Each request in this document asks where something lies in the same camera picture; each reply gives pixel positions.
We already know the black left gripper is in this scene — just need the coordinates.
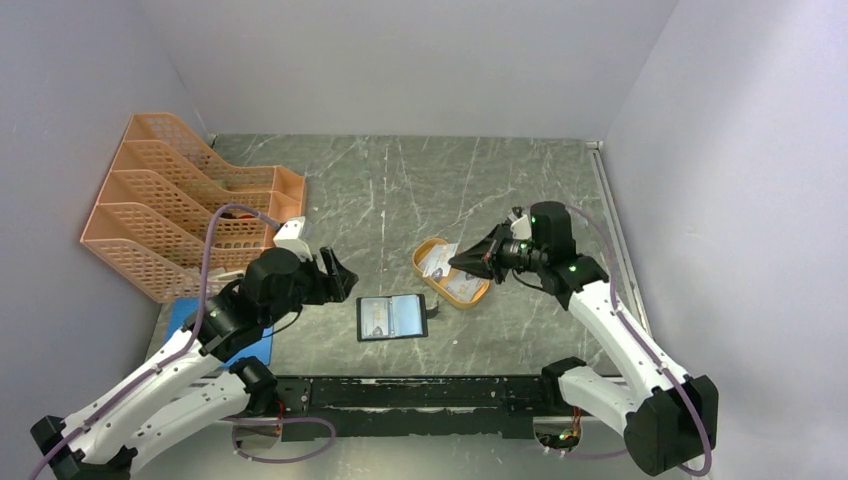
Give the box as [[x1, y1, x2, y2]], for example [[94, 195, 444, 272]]
[[261, 244, 358, 326]]

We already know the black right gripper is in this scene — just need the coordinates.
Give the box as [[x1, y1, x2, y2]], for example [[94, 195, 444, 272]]
[[449, 219, 547, 284]]

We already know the black leather card holder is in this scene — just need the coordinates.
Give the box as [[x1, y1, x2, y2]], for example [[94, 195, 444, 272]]
[[356, 294, 440, 342]]

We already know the orange oval tray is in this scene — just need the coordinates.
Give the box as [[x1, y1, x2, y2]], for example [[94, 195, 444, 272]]
[[412, 238, 491, 310]]

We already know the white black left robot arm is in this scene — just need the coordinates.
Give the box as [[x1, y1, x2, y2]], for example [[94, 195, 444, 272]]
[[30, 247, 359, 479]]

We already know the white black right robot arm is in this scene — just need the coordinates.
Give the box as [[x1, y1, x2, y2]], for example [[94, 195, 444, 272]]
[[449, 201, 719, 478]]

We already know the white VIP card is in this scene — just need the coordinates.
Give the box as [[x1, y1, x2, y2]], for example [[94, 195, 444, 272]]
[[360, 297, 391, 339]]

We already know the orange mesh file organizer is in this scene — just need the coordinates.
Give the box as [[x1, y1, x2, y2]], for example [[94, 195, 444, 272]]
[[80, 112, 307, 303]]

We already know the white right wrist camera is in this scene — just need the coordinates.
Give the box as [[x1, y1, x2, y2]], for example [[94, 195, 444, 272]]
[[508, 206, 532, 240]]

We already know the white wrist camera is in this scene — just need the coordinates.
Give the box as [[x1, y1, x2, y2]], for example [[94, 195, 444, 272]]
[[272, 216, 311, 260], [508, 206, 532, 240]]

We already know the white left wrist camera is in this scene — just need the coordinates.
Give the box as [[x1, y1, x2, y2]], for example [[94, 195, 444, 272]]
[[272, 216, 311, 260]]

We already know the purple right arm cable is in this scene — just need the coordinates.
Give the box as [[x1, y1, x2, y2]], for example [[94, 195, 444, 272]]
[[563, 203, 714, 477]]

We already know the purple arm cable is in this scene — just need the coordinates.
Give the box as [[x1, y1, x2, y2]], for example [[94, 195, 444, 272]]
[[27, 203, 286, 480], [563, 203, 714, 477]]

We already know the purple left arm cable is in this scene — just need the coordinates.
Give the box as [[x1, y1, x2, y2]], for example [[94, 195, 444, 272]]
[[27, 203, 286, 480]]

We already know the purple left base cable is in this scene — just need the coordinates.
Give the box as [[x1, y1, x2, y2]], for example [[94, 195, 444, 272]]
[[225, 415, 337, 465]]

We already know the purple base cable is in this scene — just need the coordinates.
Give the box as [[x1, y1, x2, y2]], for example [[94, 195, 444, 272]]
[[225, 415, 337, 465], [539, 443, 631, 460]]

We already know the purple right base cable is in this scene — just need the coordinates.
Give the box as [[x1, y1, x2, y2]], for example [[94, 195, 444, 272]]
[[539, 443, 631, 460]]

